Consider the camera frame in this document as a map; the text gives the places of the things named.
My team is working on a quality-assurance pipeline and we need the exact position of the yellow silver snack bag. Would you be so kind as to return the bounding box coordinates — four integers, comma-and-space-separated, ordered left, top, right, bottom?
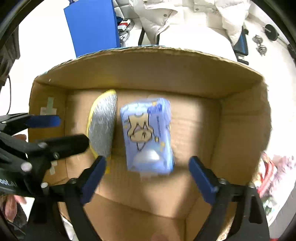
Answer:
86, 89, 117, 174

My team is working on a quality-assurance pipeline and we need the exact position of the dark green snack bag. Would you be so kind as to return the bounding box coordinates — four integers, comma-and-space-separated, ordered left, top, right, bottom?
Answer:
261, 195, 276, 216

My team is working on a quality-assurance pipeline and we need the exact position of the blue flat board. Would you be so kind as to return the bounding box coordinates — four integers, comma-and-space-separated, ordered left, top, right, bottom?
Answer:
64, 0, 120, 57

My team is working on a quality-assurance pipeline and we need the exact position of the small chrome dumbbell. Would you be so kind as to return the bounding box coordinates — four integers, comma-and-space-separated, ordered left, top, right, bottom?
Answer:
252, 35, 267, 56

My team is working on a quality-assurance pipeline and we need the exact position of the brown cardboard box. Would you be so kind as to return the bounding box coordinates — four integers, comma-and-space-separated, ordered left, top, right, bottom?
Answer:
29, 46, 271, 240

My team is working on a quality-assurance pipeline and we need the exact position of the beige sofa chair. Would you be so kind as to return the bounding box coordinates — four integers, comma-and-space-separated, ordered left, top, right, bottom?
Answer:
140, 12, 236, 61

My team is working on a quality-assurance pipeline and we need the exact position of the blue tissue pack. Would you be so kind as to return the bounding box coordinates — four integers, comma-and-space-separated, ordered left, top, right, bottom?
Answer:
120, 98, 174, 175

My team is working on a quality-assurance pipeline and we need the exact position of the red noodle packet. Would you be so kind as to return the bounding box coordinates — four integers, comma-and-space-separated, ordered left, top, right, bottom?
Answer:
254, 152, 278, 198

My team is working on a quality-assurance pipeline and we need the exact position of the black barbell weight plate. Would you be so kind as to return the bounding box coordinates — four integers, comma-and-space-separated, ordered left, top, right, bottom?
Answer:
264, 24, 279, 41

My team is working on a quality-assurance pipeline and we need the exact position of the blue black exercise bench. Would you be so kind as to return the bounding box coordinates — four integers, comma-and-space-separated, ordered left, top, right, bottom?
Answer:
233, 26, 249, 65

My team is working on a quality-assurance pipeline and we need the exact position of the white puffy jacket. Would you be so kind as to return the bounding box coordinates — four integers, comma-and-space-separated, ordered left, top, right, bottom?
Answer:
129, 1, 250, 46

